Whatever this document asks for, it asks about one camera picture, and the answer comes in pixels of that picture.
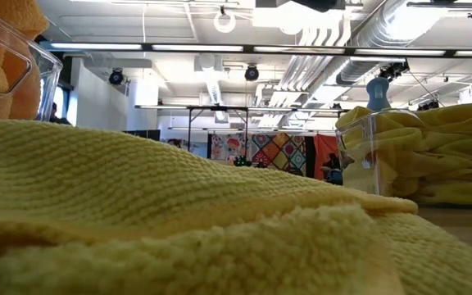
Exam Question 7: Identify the yellow microfiber towel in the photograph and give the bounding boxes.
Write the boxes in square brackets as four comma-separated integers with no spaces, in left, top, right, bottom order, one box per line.
[0,119,472,295]
[342,134,472,207]
[336,99,472,144]

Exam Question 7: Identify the orange microfiber towel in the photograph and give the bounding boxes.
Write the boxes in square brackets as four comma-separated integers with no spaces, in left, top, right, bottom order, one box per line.
[0,30,43,120]
[0,0,51,42]

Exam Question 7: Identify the floral patchwork quilt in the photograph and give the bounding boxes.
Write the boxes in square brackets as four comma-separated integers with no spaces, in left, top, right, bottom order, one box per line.
[210,133,254,165]

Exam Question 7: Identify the geometric patchwork quilt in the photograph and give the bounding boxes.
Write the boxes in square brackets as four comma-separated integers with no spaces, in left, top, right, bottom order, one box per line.
[251,131,307,172]

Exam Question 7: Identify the black ceiling speaker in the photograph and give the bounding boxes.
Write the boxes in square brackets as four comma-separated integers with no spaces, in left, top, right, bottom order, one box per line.
[243,64,261,83]
[108,67,125,86]

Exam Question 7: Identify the orange curtain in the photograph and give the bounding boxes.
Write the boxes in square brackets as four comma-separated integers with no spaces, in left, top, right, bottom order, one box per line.
[312,134,340,181]

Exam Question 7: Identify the clear plastic basket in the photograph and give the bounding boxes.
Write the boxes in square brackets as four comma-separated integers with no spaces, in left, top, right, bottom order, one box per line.
[0,3,64,122]
[335,107,472,208]

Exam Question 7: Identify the overhead light bar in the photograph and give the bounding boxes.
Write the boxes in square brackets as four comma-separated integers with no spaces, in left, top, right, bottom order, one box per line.
[39,39,472,59]

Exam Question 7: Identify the white ceiling conduit bundle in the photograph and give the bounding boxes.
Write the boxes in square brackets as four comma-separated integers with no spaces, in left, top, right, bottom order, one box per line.
[256,14,354,128]

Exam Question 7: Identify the black ceiling spotlight cluster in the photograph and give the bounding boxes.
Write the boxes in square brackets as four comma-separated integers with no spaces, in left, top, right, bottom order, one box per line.
[377,61,411,83]

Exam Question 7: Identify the black metal frame stand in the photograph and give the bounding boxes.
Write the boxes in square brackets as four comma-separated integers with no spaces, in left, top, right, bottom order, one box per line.
[185,105,250,165]

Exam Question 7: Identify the white hanging ring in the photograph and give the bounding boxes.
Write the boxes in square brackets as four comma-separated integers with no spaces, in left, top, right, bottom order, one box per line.
[213,10,237,34]

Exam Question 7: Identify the silver ventilation duct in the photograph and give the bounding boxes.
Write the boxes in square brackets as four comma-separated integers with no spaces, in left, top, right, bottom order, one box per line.
[336,0,438,86]

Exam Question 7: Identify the black ceiling track rail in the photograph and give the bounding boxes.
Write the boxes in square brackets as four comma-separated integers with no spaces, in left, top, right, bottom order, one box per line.
[406,2,472,20]

